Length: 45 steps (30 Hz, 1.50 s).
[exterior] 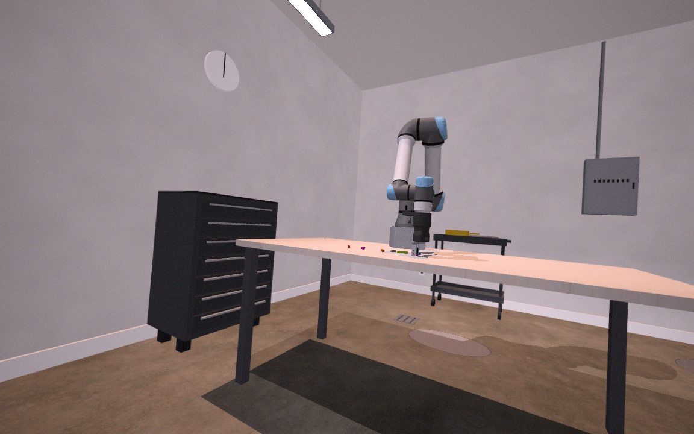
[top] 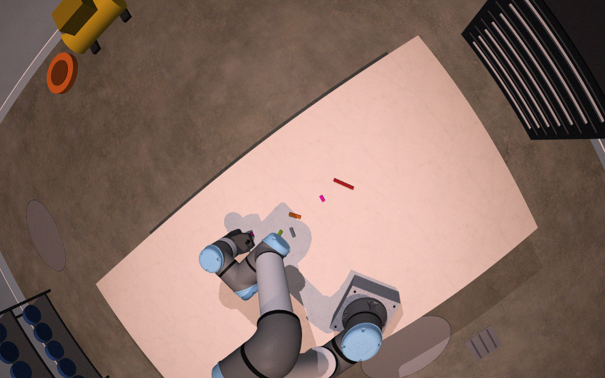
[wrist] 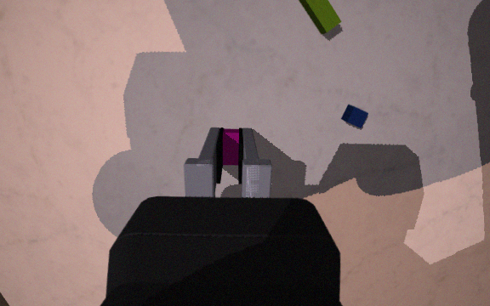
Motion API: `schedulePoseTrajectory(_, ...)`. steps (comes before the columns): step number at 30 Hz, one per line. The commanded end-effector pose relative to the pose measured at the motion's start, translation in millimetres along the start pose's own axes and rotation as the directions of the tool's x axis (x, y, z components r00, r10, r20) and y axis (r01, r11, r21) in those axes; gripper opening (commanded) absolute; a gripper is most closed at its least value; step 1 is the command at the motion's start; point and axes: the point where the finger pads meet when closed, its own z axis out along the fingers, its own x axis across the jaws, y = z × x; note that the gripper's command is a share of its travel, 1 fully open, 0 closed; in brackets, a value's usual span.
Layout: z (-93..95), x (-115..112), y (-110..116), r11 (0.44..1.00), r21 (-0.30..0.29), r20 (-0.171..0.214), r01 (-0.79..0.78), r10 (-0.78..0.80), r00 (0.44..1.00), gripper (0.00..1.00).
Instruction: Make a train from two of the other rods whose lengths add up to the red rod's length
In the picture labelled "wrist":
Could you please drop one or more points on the lime green rod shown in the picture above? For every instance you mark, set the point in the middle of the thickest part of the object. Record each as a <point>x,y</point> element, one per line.
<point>322,14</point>

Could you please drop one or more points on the magenta rod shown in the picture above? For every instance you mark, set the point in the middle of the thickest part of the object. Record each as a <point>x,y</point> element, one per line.
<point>230,146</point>

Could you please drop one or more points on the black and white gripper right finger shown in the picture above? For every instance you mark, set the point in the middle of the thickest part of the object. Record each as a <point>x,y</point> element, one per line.
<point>254,174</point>

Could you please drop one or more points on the small dark blue cube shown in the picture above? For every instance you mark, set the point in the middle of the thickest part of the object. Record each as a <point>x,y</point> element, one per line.
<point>354,116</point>

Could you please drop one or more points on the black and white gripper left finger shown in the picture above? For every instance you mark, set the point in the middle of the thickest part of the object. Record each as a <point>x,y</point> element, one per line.
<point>203,173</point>

